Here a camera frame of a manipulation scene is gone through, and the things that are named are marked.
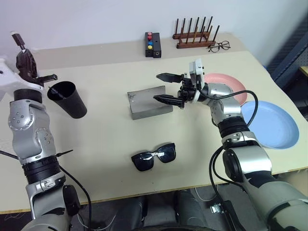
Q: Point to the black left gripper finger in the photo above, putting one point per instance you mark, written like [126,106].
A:
[20,62]
[30,66]

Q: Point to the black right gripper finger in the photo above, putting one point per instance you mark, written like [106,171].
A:
[168,77]
[168,99]

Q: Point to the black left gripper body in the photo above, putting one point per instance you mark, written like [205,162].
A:
[47,78]

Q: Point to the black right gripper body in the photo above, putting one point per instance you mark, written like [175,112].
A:
[187,92]

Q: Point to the black marker with white end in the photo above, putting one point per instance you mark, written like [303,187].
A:
[18,41]

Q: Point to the grey glasses case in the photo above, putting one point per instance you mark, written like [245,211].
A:
[144,103]

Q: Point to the black sunglasses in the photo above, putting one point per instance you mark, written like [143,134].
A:
[144,162]

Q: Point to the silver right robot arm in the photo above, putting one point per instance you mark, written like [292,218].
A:
[228,106]

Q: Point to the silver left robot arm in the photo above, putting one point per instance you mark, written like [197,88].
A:
[26,120]

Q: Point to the black plastic cup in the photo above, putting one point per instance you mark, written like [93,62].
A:
[72,106]

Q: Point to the pink plate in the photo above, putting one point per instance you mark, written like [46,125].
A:
[226,80]

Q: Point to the brown wooden plate rack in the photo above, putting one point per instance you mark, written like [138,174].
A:
[192,45]

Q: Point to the black-framed eyeglasses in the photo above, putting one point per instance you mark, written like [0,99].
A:
[225,45]

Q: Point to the blue plate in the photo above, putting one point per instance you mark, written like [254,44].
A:
[274,125]

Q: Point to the dark grey rounded shape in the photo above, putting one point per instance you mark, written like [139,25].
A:
[130,214]

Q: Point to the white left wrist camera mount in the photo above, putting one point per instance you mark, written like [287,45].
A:
[9,81]

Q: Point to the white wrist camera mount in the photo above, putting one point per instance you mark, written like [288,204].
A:
[197,68]
[9,81]

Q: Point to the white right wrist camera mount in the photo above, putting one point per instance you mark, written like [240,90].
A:
[197,68]

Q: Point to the silver metal bracket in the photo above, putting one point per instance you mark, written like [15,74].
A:
[217,208]

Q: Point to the black floor rail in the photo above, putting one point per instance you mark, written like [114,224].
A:
[234,216]

